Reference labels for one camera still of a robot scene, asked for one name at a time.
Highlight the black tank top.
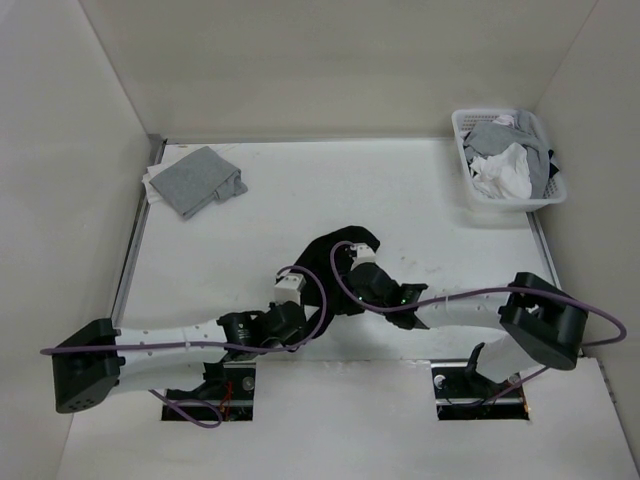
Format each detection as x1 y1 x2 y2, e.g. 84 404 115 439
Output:
294 226 380 339

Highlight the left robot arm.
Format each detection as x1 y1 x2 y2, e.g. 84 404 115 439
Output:
44 300 322 414

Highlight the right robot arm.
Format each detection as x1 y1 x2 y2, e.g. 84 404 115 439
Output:
343 263 588 396

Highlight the folded grey tank top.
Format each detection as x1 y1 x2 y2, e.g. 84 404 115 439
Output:
149 147 248 220

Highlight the folded white tank top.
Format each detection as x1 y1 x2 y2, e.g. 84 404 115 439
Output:
142 164 166 204

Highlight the white laundry basket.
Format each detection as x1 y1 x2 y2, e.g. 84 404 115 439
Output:
451 109 568 213

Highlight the grey garment in basket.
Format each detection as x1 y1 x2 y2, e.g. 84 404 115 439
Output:
461 111 550 200

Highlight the pink white garment in basket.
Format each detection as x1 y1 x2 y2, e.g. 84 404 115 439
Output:
493 114 516 128

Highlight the black garment in basket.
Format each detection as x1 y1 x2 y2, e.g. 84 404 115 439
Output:
548 149 559 179

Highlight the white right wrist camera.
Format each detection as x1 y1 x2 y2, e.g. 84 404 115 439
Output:
349 243 376 269

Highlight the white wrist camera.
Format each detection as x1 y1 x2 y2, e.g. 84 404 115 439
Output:
274 272 306 305
349 243 376 269

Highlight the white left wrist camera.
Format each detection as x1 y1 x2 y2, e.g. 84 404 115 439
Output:
274 272 306 305

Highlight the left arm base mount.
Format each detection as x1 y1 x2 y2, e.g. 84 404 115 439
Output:
161 363 257 427

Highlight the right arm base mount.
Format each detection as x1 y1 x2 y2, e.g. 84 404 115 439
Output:
430 343 529 421

